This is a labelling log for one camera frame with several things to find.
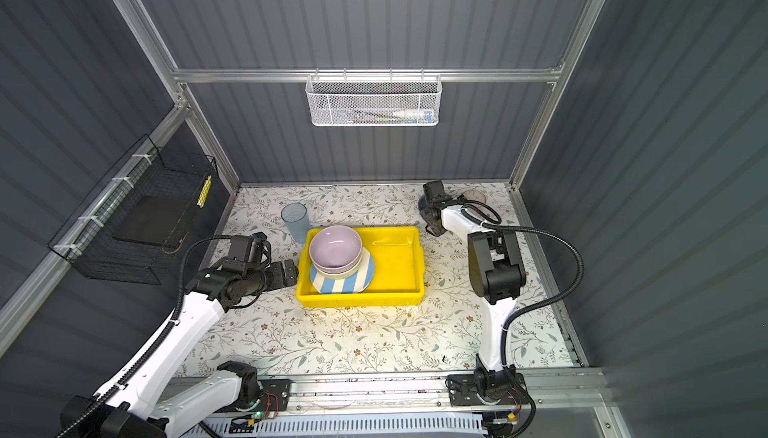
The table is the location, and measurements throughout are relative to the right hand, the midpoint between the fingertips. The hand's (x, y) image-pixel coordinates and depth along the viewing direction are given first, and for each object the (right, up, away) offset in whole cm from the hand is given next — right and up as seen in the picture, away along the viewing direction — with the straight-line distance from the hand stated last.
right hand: (434, 217), depth 103 cm
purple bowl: (-32, -10, -12) cm, 36 cm away
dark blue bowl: (-4, +5, +5) cm, 8 cm away
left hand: (-45, -15, -23) cm, 52 cm away
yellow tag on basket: (-68, +7, -20) cm, 71 cm away
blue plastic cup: (-45, 0, -11) cm, 46 cm away
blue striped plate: (-26, -19, -14) cm, 35 cm away
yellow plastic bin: (-13, -18, -7) cm, 23 cm away
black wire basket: (-78, +2, -29) cm, 83 cm away
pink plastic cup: (+12, +7, -9) cm, 17 cm away
